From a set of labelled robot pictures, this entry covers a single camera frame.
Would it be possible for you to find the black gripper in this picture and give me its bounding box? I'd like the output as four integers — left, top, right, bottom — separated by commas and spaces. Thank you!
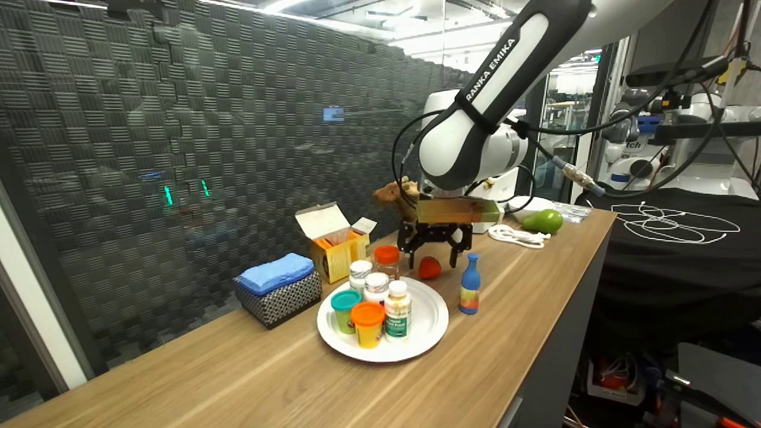
397, 221, 472, 270

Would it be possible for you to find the blue toy bottle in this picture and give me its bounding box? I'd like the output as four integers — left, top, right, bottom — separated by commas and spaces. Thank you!
459, 252, 480, 315

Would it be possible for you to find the green-label supplement bottle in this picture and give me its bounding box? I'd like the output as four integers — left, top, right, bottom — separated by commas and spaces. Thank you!
384, 282, 411, 340

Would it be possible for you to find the large white pill bottle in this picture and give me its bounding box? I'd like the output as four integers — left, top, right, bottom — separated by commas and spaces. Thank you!
364, 273, 390, 304

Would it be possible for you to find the small white pill bottle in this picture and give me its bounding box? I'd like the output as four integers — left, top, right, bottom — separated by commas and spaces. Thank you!
350, 259, 374, 294

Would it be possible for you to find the orange-lid dough tub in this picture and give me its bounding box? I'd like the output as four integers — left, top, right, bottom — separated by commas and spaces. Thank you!
351, 303, 384, 347

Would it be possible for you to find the red round plushy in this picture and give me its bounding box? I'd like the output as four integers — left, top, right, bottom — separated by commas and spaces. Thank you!
417, 258, 441, 282

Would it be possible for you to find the red-capped spice bottle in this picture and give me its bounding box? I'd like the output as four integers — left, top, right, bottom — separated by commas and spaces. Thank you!
374, 246, 400, 279

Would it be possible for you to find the teal-lid dough tub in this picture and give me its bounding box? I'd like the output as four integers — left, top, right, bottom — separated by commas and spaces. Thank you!
330, 290, 362, 333

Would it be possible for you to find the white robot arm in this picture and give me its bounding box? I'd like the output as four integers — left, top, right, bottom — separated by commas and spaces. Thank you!
417, 0, 672, 198

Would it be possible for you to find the white round plate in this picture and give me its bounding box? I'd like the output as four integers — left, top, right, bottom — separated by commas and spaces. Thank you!
317, 279, 450, 364

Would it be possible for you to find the brown moose plush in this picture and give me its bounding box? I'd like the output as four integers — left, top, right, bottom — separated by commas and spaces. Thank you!
374, 176, 418, 221

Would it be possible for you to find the open yellow cardboard box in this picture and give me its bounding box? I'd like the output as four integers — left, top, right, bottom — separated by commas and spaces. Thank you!
294, 202, 368, 284

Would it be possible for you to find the green fruit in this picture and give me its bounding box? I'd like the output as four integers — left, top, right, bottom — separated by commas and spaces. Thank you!
521, 209, 563, 236

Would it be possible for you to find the black cloth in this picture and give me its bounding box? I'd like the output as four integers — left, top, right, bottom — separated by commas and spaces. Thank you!
577, 188, 761, 339

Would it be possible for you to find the olive wrist camera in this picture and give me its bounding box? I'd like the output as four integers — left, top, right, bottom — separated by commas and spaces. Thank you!
417, 198, 501, 225

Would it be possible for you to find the white coiled cable on table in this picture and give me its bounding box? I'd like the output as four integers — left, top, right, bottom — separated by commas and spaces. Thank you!
484, 225, 551, 252

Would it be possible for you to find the white cable on black cloth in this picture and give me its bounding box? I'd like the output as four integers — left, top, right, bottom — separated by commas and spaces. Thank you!
608, 201, 741, 247

